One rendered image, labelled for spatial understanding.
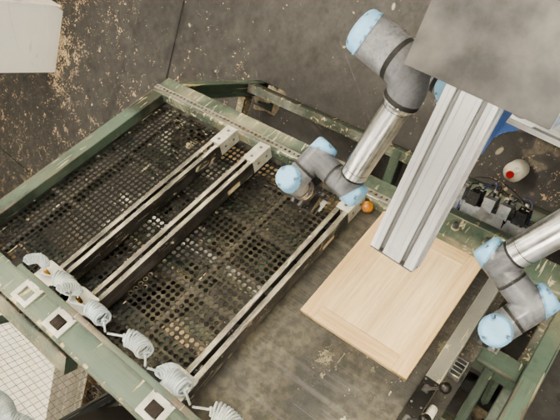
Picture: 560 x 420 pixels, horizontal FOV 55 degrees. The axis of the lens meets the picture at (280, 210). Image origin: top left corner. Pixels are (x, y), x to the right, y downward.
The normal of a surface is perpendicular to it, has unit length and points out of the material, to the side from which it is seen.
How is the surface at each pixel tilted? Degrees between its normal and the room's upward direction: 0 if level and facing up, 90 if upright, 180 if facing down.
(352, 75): 0
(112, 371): 59
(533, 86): 0
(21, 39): 90
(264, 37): 0
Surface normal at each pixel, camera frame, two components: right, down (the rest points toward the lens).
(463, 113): -0.58, 0.21
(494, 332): -0.37, -0.21
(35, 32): 0.75, 0.51
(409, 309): -0.09, -0.64
